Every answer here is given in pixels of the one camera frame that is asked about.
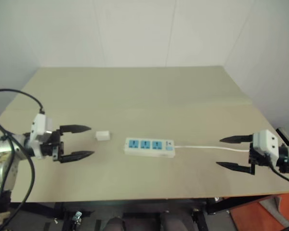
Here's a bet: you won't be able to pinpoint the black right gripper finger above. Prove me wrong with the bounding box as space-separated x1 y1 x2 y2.
219 134 254 144
215 161 256 176

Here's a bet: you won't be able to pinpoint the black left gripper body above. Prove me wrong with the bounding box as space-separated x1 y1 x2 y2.
39 127 65 162

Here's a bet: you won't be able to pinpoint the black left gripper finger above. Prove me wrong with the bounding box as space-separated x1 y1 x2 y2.
58 150 95 165
59 124 91 136

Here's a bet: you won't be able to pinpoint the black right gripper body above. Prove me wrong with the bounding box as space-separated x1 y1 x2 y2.
247 142 272 167

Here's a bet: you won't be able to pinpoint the white plug adapter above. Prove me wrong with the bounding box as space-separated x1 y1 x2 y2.
95 130 111 141

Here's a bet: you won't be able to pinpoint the white power strip blue sockets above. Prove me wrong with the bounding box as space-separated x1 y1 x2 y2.
123 137 176 159

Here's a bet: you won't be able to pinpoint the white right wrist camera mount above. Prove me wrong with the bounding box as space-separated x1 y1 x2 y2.
252 129 279 160

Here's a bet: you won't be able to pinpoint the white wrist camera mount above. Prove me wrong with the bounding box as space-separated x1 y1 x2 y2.
252 129 279 160
29 113 55 160

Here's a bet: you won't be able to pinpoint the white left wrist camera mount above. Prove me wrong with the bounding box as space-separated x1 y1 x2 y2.
29 113 55 160

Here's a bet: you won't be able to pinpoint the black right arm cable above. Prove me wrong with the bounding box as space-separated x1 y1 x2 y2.
266 155 289 188

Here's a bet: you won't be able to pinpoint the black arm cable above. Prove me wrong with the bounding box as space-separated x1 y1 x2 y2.
0 89 46 231
266 155 289 188

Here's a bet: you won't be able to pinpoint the white power strip cord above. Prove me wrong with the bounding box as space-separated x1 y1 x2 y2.
174 144 250 153

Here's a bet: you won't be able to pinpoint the black metal table frame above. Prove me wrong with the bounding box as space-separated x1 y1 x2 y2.
9 194 280 231

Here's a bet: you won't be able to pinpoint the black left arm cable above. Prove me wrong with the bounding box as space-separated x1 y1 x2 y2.
0 89 46 231

